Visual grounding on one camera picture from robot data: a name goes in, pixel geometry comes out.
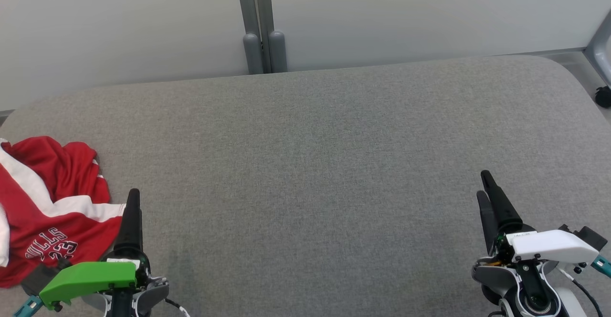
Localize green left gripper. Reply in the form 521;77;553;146
39;188;151;309

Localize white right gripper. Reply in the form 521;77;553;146
476;169;600;264

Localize red Bulls 23 shorts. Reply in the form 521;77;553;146
0;136;127;289

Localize grey partition support leg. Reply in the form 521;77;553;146
585;9;611;86

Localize black right cable teal plug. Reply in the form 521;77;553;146
556;254;611;317

